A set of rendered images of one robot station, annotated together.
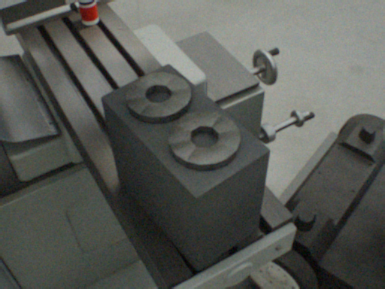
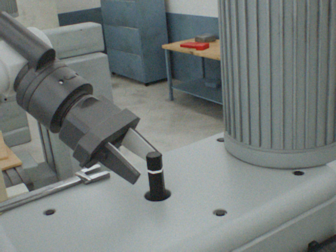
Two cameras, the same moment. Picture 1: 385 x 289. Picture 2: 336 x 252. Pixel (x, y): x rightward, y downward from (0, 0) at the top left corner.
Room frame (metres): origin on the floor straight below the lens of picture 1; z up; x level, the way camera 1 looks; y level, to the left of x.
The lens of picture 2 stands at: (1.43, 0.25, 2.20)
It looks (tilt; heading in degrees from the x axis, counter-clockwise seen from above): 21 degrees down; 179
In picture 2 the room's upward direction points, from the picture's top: 6 degrees counter-clockwise
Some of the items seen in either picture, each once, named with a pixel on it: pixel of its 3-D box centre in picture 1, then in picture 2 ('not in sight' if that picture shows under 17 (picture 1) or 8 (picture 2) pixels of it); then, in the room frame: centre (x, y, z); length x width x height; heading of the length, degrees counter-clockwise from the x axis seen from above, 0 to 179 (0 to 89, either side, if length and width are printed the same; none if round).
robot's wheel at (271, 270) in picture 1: (277, 272); not in sight; (0.53, -0.20, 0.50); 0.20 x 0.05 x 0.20; 51
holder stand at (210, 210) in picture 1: (183, 163); not in sight; (0.44, 0.02, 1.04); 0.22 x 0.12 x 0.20; 37
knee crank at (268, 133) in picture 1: (286, 123); not in sight; (1.02, -0.28, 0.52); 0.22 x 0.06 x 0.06; 120
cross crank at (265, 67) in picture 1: (255, 71); not in sight; (1.13, -0.19, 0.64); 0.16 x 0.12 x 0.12; 120
